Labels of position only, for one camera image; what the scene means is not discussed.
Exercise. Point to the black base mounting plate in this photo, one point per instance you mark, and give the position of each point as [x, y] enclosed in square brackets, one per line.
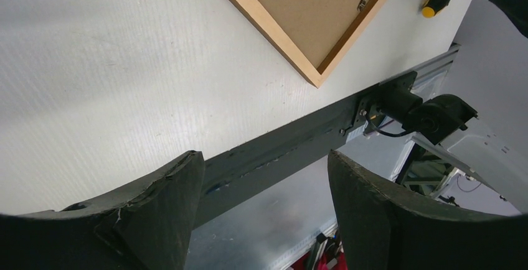
[234, 176]

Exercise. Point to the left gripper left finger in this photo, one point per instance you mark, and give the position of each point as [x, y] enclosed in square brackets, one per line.
[144, 224]

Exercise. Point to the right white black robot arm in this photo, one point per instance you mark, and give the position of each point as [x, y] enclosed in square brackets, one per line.
[450, 128]

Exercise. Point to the brown wooden photo frame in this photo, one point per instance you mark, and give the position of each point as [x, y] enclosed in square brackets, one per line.
[312, 35]

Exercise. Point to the right white cable duct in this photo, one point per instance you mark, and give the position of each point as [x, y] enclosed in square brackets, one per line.
[358, 132]

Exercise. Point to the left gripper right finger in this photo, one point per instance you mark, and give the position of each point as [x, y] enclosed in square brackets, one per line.
[385, 226]

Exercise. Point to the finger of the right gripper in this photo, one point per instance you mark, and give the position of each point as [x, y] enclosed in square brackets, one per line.
[516, 12]

